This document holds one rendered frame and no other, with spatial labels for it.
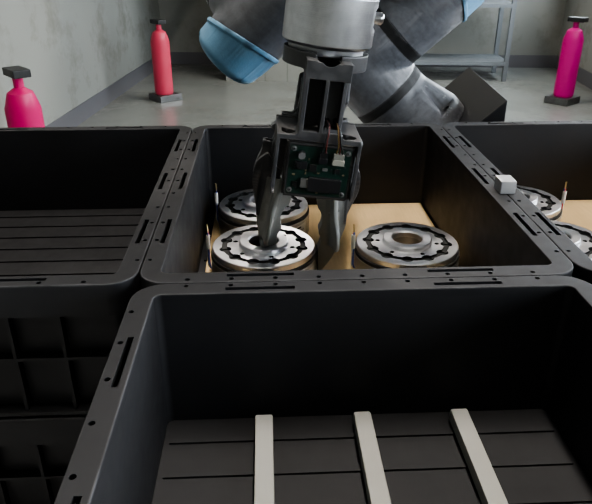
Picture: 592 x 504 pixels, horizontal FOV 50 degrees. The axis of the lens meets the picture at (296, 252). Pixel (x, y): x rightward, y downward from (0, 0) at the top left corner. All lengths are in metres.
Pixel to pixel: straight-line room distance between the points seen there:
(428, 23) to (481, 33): 5.88
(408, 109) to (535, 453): 0.62
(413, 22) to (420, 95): 0.11
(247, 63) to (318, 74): 0.15
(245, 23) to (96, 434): 0.43
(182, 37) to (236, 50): 6.21
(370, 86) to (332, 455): 0.64
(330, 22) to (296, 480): 0.33
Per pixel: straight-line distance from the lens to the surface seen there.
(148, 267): 0.45
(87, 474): 0.30
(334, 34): 0.52
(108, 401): 0.33
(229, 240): 0.65
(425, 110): 0.98
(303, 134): 0.52
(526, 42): 6.94
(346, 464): 0.43
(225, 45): 0.65
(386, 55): 0.95
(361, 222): 0.76
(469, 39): 6.81
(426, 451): 0.45
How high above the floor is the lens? 1.13
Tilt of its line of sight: 26 degrees down
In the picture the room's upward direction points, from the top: straight up
